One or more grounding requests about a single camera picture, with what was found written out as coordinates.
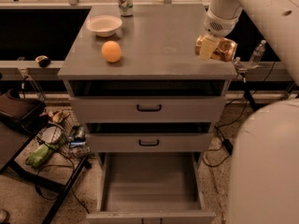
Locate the grey drawer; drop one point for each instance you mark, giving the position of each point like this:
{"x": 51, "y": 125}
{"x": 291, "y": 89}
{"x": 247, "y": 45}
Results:
{"x": 149, "y": 137}
{"x": 150, "y": 188}
{"x": 147, "y": 100}

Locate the grey drawer cabinet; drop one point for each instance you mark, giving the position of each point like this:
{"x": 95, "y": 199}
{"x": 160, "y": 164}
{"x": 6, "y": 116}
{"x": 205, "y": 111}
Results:
{"x": 157, "y": 43}

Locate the clear plastic water bottle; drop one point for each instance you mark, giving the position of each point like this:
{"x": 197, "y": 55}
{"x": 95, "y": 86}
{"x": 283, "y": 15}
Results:
{"x": 257, "y": 54}

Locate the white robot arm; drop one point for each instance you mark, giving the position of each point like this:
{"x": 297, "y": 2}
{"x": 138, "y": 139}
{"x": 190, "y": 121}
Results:
{"x": 264, "y": 173}

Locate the crushed orange gold can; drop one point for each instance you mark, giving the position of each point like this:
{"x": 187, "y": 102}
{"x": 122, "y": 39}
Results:
{"x": 224, "y": 52}

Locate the black power adapter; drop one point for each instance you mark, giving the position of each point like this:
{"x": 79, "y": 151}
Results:
{"x": 228, "y": 145}

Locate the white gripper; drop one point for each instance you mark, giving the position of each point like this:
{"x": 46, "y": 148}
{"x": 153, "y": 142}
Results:
{"x": 220, "y": 25}

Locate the green white soda can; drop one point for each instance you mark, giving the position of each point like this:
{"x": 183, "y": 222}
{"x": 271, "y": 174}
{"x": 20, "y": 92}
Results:
{"x": 126, "y": 7}

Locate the wire basket with items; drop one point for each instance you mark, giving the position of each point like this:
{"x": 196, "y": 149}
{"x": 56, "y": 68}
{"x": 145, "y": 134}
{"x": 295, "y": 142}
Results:
{"x": 64, "y": 132}

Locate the orange fruit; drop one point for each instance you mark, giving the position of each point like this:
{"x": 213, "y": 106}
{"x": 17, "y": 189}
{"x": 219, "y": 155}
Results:
{"x": 111, "y": 51}

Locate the bottom grey drawer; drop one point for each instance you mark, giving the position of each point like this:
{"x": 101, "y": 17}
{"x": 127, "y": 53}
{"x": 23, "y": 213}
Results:
{"x": 150, "y": 188}

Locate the middle grey drawer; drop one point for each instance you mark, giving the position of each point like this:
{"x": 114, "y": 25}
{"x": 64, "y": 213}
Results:
{"x": 149, "y": 137}

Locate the top grey drawer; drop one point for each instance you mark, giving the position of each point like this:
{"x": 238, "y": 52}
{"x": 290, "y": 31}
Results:
{"x": 147, "y": 100}

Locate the white bowl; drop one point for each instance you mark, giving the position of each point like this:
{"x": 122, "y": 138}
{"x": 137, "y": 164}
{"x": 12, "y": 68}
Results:
{"x": 104, "y": 25}

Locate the dark brown bag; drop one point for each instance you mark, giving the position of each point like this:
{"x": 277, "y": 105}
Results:
{"x": 20, "y": 114}

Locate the black side table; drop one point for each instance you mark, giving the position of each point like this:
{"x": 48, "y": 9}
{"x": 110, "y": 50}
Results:
{"x": 48, "y": 194}

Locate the black tripod stand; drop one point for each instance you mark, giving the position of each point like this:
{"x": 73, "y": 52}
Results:
{"x": 242, "y": 70}

